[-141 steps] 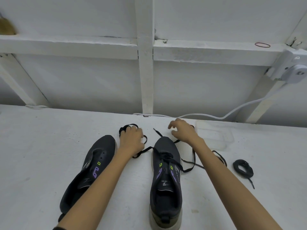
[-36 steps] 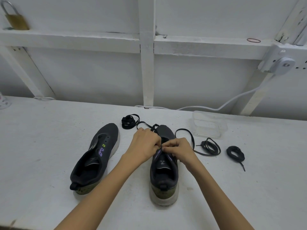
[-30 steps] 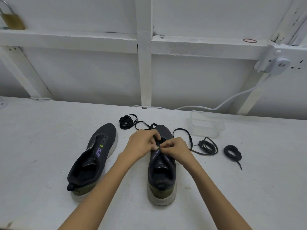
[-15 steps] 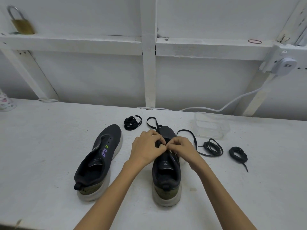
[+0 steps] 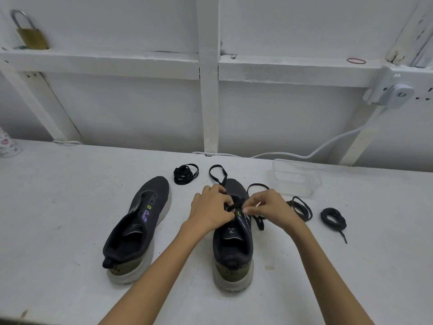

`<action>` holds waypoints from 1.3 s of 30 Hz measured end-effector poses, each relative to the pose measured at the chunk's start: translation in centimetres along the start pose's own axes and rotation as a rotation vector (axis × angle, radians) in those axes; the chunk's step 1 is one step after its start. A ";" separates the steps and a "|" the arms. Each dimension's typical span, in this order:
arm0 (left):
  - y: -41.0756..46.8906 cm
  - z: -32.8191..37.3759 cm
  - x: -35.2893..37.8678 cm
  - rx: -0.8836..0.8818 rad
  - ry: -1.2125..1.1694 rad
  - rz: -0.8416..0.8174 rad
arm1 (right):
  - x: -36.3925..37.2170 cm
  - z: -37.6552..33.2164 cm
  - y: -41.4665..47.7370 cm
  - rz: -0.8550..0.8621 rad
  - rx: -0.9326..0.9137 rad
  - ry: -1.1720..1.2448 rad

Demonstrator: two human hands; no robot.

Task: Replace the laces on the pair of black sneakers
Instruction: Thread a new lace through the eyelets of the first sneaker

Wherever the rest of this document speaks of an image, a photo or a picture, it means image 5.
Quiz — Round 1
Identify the black loose shoelace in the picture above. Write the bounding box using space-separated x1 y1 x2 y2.
286 196 314 222

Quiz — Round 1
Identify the person's left forearm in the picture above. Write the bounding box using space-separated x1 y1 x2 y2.
98 221 201 325

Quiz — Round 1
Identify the white power cable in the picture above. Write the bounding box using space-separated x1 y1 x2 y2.
192 106 388 160

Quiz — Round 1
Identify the black sneaker without laces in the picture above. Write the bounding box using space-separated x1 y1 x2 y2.
102 176 172 285

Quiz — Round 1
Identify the white plug adapter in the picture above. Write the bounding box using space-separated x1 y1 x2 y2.
385 83 416 109

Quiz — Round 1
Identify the black coiled shoelace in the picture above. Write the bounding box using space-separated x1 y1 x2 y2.
173 164 199 185
320 208 348 244

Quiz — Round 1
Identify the clear plastic container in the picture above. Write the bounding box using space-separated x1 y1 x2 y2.
267 158 322 199

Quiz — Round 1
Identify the person's right hand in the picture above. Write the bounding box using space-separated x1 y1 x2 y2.
242 189 299 235

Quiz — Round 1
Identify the person's right forearm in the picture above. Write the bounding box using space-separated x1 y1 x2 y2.
283 220 375 325

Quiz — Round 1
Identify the brass padlock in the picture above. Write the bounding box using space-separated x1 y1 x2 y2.
10 9 50 50

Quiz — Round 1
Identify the person's left hand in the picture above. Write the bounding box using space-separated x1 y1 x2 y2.
182 184 236 234

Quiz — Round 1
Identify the black sneaker with laces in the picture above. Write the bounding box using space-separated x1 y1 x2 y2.
212 178 255 293

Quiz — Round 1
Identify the white wall socket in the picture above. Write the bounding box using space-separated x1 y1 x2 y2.
363 64 433 106

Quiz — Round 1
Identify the patterned white cup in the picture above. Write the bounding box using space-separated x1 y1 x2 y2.
0 128 23 159

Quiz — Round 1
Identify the black shoelace threaded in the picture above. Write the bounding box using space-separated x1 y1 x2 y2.
209 165 271 231

